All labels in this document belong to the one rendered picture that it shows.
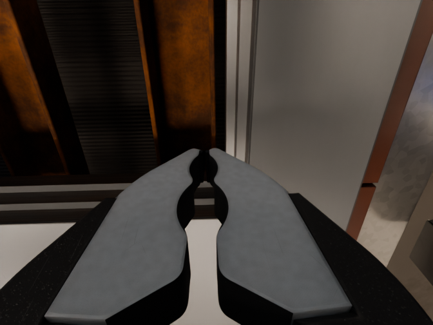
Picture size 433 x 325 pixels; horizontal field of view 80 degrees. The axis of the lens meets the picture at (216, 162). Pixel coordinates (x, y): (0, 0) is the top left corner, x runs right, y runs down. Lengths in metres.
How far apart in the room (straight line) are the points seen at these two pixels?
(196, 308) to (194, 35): 0.31
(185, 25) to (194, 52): 0.03
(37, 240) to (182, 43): 0.26
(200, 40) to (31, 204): 0.25
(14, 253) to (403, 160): 0.52
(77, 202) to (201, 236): 0.11
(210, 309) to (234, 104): 0.22
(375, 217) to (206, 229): 0.39
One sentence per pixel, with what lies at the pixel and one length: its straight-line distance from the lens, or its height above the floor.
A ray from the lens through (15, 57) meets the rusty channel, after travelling 0.42.
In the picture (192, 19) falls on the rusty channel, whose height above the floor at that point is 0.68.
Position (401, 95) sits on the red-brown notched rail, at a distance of 0.26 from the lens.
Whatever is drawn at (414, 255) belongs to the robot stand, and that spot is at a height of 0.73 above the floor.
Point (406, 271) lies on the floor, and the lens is 2.14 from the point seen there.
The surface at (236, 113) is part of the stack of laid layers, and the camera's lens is 0.20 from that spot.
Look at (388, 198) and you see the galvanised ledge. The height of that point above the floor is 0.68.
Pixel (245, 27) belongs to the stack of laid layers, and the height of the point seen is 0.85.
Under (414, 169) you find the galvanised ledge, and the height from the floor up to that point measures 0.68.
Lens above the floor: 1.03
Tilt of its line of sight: 60 degrees down
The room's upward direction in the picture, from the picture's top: 177 degrees clockwise
